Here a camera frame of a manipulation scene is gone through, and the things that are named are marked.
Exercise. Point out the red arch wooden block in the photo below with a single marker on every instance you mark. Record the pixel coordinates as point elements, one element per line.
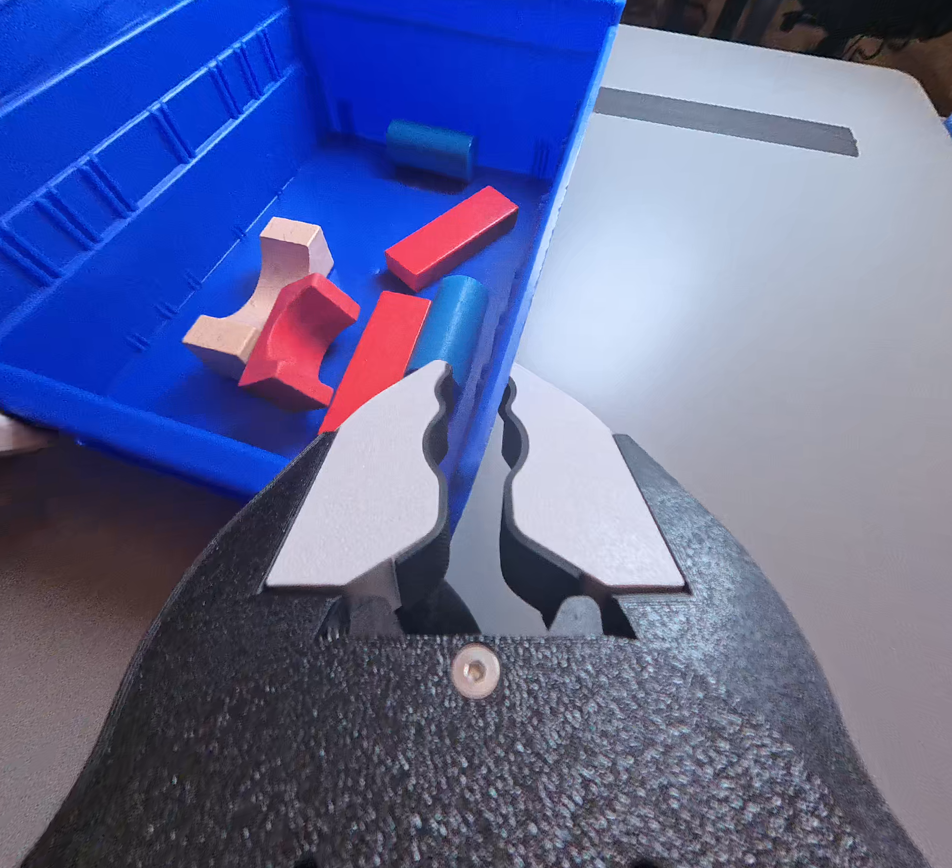
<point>297,347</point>

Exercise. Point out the blue plastic bin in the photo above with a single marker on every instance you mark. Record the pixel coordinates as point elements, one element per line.
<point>446,49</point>

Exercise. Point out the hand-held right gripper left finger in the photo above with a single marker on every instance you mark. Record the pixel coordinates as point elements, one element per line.
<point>364,503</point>

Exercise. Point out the blue wooden cylinder block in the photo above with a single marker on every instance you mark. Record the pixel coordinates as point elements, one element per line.
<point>428,150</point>
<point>454,325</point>

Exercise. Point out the natural wood arch block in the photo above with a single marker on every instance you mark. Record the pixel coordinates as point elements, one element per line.
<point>282,258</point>

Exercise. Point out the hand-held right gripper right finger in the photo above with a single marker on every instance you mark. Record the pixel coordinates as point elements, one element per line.
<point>587,503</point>

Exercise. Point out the red rectangular wooden block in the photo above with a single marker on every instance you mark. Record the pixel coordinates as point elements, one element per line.
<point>454,235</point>
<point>379,354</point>

